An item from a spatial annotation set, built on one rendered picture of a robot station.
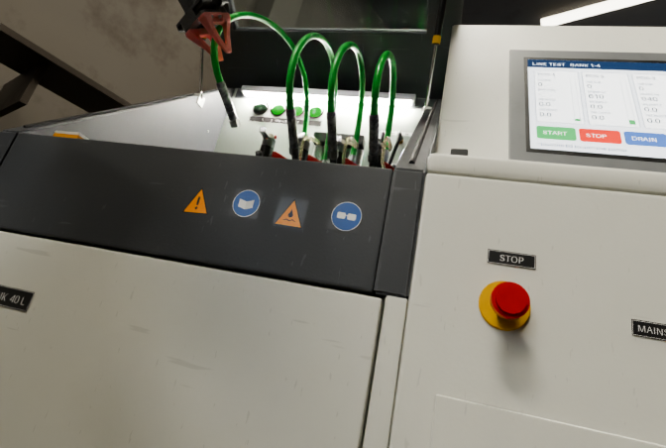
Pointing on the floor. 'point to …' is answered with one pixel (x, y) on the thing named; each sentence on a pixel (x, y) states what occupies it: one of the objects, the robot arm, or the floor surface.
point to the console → (531, 280)
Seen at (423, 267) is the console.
